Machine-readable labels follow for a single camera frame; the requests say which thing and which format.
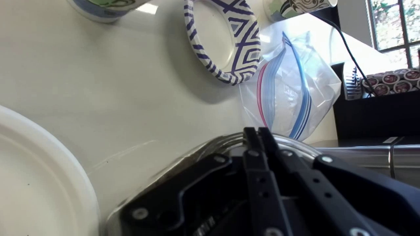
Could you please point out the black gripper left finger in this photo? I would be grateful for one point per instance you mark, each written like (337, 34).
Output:
(197, 196)

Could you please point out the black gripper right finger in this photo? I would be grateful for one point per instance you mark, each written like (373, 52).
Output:
(349, 196)

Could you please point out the printed paper cup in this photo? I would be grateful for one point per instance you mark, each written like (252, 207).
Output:
(105, 10)
(302, 8)

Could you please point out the stainless steel bin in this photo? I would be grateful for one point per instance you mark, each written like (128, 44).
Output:
(371, 152)

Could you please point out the clear zip plastic bag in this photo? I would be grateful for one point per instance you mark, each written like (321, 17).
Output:
(296, 86)

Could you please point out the blue patterned paper bowl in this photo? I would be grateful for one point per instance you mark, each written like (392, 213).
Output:
(244, 47)

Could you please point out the white plate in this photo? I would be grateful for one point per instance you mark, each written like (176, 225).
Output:
(39, 183)

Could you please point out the window with outdoor view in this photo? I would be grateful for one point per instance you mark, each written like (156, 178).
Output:
(394, 26)

